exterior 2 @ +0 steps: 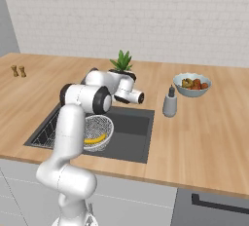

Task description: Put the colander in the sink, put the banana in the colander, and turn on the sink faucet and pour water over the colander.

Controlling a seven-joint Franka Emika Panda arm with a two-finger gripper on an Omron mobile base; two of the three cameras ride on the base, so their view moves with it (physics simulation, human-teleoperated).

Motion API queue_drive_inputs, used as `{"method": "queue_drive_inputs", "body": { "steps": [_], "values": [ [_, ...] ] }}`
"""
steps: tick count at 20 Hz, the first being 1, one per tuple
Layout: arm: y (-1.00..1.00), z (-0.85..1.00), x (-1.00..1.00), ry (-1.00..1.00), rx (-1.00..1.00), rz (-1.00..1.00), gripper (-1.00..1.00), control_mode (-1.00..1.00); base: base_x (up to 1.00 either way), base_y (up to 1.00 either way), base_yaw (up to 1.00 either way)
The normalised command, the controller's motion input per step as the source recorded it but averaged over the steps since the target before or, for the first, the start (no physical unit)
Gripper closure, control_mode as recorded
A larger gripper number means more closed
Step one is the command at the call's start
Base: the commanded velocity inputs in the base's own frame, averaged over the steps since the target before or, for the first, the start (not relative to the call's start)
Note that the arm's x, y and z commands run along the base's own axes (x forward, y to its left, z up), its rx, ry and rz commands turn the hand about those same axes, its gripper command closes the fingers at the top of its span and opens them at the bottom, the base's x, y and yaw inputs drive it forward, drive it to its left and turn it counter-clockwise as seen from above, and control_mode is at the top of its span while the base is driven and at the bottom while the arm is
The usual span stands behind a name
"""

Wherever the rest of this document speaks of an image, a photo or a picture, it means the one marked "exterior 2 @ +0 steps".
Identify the white mesh colander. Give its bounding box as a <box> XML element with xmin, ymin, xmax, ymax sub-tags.
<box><xmin>82</xmin><ymin>114</ymin><xmax>115</xmax><ymax>153</ymax></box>

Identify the dark grey sink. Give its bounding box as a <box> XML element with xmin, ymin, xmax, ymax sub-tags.
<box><xmin>22</xmin><ymin>101</ymin><xmax>156</xmax><ymax>165</ymax></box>

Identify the yellow banana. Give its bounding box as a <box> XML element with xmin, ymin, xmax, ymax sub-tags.
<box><xmin>83</xmin><ymin>133</ymin><xmax>107</xmax><ymax>145</ymax></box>

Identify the green plant in dark pot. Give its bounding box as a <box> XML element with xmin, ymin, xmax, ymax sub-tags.
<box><xmin>108</xmin><ymin>49</ymin><xmax>137</xmax><ymax>82</ymax></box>

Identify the grey soap dispenser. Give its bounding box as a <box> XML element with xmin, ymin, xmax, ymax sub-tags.
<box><xmin>161</xmin><ymin>84</ymin><xmax>178</xmax><ymax>119</ymax></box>

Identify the olive green fruit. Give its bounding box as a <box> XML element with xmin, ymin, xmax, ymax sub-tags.
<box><xmin>181</xmin><ymin>78</ymin><xmax>195</xmax><ymax>89</ymax></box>

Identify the pale blue fruit bowl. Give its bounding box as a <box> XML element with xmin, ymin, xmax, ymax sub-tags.
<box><xmin>172</xmin><ymin>72</ymin><xmax>213</xmax><ymax>98</ymax></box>

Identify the orange fruit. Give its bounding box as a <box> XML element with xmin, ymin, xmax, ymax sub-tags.
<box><xmin>192</xmin><ymin>78</ymin><xmax>202</xmax><ymax>91</ymax></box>

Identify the white drawer front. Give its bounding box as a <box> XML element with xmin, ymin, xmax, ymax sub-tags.
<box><xmin>0</xmin><ymin>158</ymin><xmax>179</xmax><ymax>210</ymax></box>

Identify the brown wooden shaker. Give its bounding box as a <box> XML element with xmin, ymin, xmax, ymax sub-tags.
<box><xmin>18</xmin><ymin>65</ymin><xmax>27</xmax><ymax>78</ymax></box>
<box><xmin>10</xmin><ymin>64</ymin><xmax>19</xmax><ymax>78</ymax></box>

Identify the white cupboard door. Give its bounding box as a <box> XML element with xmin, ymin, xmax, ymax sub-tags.
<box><xmin>0</xmin><ymin>175</ymin><xmax>175</xmax><ymax>226</ymax></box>

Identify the grey dishwasher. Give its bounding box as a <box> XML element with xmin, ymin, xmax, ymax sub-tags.
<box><xmin>170</xmin><ymin>187</ymin><xmax>249</xmax><ymax>226</ymax></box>

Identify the black dishwasher handle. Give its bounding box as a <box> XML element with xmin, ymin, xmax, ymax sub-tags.
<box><xmin>191</xmin><ymin>193</ymin><xmax>249</xmax><ymax>215</ymax></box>

